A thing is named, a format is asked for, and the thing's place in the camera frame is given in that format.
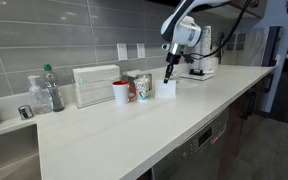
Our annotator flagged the green capped dish soap bottle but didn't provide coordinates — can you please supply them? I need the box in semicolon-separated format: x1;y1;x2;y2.
42;64;66;113

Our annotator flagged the dark wood cabinet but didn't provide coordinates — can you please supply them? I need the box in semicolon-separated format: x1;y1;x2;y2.
217;73;276;180

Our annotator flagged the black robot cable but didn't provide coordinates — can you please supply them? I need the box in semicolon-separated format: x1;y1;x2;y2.
183;0;254;65

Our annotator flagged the chrome sink knob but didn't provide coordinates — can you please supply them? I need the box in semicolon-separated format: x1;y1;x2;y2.
17;104;35;121

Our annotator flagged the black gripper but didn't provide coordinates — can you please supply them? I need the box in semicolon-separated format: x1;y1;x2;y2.
163;42;186;85

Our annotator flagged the white wall outlet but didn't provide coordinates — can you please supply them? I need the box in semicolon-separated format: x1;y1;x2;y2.
116;42;129;62
136;42;147;60

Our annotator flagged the white square cup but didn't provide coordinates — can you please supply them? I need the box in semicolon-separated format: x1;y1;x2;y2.
154;79;178;100

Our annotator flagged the clear soap pump dispenser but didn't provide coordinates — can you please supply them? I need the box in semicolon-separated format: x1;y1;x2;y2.
26;74;54;116

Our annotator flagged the white kitchen sink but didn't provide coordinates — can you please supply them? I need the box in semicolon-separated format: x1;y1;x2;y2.
0;123;42;180

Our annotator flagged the stainless steel dishwasher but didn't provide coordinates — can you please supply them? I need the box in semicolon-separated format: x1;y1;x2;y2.
149;109;231;180

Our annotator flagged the red and white mug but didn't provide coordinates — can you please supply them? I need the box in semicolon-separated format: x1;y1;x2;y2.
111;80;138;105

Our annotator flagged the folded paper towel dispenser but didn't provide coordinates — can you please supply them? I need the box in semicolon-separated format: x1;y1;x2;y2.
71;64;122;109

